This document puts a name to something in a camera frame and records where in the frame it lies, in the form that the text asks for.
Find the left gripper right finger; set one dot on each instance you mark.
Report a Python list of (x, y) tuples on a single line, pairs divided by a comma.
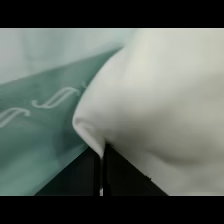
[(128, 180)]

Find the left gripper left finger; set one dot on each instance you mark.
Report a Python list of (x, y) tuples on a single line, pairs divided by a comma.
[(78, 180)]

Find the white T-shirt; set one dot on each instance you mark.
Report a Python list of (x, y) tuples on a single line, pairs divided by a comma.
[(160, 100)]

